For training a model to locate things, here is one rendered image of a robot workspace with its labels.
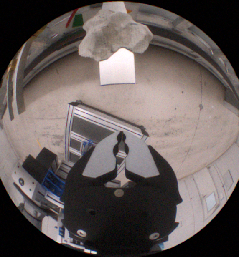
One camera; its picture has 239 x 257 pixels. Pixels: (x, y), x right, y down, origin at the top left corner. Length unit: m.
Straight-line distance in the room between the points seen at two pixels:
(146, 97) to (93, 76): 0.61
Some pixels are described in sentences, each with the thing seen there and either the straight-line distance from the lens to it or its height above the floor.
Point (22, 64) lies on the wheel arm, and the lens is 0.29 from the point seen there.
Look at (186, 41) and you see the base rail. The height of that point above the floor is 0.68.
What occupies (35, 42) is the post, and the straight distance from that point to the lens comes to 0.41.
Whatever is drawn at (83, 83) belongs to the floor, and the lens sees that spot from 1.03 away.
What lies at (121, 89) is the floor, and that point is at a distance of 0.94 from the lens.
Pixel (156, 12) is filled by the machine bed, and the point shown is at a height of 0.65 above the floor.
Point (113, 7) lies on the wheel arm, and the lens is 0.15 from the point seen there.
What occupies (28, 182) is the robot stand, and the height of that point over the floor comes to 0.94.
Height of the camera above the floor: 0.94
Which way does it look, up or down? 61 degrees down
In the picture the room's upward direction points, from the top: 177 degrees counter-clockwise
